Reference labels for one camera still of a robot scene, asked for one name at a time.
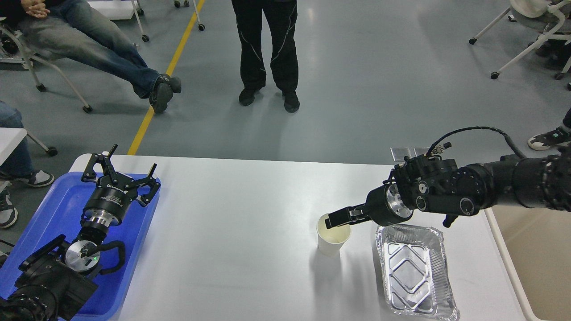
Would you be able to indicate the white side table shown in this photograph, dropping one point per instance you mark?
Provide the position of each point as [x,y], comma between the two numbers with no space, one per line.
[9,140]

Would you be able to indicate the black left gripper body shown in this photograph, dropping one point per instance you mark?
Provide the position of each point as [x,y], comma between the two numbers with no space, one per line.
[110,198]

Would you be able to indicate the blue plastic tray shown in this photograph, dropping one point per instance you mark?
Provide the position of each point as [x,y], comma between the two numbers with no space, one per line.
[59,213]

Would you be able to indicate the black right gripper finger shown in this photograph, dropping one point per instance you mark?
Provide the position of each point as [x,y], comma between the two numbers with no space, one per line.
[340,218]

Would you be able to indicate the person at left edge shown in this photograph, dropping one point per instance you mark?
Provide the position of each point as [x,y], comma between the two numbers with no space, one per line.
[18,167]

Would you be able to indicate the floor socket plate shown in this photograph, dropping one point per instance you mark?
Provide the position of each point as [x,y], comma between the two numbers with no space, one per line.
[421,151]
[399,154]

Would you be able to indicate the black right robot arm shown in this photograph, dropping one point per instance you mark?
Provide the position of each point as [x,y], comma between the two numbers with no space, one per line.
[434,185]

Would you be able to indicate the white paper cup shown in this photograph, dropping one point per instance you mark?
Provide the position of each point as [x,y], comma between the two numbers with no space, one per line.
[331,240]

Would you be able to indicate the person's sneaker right edge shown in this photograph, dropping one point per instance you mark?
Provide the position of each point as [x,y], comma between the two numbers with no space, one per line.
[560,136]

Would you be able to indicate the beige plastic bin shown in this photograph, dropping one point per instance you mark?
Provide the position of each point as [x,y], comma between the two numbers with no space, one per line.
[535,246]

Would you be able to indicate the seated person in jeans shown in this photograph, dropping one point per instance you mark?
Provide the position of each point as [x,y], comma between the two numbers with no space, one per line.
[74,30]

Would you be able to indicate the right floor socket plate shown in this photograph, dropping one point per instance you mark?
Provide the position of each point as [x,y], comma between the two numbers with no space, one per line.
[421,151]

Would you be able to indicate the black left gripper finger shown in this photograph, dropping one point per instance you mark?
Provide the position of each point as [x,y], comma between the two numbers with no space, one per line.
[148,181]
[104,160]

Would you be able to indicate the white chair right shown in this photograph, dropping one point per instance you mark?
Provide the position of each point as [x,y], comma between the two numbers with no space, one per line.
[549,22]

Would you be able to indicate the aluminium foil tray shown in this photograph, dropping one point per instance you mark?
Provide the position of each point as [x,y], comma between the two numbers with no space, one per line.
[414,271]

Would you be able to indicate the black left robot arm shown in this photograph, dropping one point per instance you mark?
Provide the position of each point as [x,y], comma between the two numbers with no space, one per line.
[78,254]

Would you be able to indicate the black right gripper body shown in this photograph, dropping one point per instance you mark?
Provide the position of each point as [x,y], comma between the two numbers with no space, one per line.
[384,206]

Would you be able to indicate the left floor socket plate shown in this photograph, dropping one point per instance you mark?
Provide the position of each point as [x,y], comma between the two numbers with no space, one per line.
[399,154]

